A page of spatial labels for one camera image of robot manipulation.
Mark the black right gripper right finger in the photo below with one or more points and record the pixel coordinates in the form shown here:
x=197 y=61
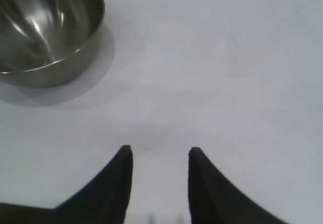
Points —
x=209 y=198

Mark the white tablecloth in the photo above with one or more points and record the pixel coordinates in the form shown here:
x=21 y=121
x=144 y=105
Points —
x=202 y=57

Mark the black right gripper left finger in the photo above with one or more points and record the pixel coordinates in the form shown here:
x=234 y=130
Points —
x=106 y=198

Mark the stainless steel mixing bowl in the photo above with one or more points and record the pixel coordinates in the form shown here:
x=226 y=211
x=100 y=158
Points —
x=50 y=32

